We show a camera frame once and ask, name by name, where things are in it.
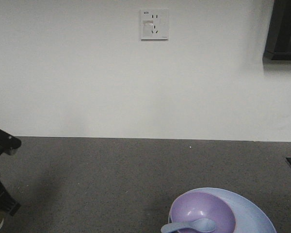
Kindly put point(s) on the light blue plastic spoon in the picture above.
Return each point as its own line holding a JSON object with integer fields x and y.
{"x": 202, "y": 225}

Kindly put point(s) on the purple plastic bowl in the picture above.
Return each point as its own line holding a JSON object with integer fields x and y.
{"x": 195, "y": 205}

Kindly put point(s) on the white wall power socket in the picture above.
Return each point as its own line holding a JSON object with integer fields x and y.
{"x": 154, "y": 24}

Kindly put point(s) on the light blue plastic plate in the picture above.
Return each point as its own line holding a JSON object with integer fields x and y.
{"x": 249, "y": 217}

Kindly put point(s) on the black wall cabinet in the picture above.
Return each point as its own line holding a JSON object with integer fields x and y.
{"x": 278, "y": 42}

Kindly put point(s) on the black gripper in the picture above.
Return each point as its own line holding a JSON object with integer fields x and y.
{"x": 8, "y": 145}

